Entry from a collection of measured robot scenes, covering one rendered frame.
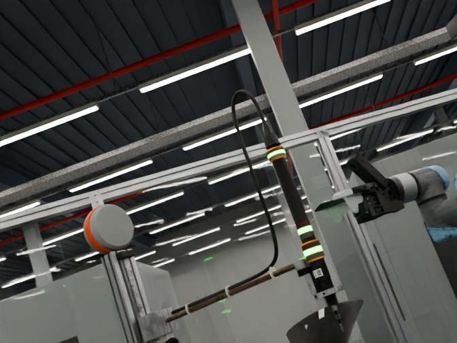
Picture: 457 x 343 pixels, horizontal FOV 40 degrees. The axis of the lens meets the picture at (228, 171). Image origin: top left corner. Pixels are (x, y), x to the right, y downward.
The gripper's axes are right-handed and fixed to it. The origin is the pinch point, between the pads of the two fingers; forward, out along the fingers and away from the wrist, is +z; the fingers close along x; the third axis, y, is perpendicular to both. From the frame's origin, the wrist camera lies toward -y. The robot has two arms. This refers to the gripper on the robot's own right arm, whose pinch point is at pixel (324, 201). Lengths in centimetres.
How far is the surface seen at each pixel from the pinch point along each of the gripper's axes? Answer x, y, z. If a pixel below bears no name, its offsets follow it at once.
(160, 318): 51, 11, 34
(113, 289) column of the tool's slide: 65, -3, 42
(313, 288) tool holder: 1.6, 18.5, 10.5
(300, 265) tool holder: 2.6, 12.5, 11.0
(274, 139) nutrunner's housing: -2.0, -17.4, 8.0
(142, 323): 57, 10, 39
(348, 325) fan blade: 8.6, 29.1, 1.3
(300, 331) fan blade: 23.1, 26.7, 7.1
